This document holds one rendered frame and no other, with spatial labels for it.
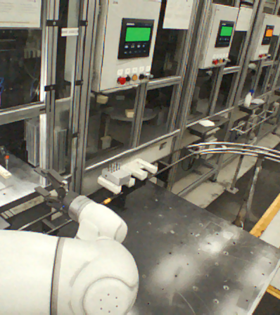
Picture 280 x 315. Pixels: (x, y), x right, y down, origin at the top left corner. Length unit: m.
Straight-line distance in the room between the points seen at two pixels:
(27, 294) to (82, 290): 0.08
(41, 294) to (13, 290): 0.04
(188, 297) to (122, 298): 1.06
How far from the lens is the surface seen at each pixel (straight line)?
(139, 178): 1.90
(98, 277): 0.48
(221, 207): 3.40
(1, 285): 0.51
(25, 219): 1.94
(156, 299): 1.49
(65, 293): 0.51
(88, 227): 1.07
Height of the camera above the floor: 1.83
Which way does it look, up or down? 27 degrees down
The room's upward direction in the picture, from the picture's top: 9 degrees clockwise
